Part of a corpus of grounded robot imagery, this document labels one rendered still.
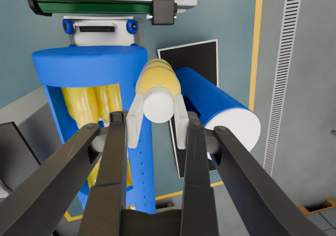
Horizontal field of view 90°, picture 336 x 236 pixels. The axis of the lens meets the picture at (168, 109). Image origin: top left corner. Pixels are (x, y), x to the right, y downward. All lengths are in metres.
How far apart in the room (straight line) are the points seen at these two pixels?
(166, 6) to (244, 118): 0.51
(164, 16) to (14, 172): 0.82
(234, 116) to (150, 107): 0.58
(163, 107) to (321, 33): 2.29
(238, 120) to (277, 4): 1.46
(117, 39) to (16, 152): 0.57
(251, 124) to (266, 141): 1.78
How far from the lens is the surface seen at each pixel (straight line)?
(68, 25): 0.66
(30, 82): 1.92
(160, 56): 1.47
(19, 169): 0.92
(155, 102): 0.20
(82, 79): 0.40
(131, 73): 0.42
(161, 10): 0.61
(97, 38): 0.69
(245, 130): 0.81
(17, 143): 0.84
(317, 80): 2.60
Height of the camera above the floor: 1.60
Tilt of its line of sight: 64 degrees down
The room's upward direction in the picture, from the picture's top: 160 degrees clockwise
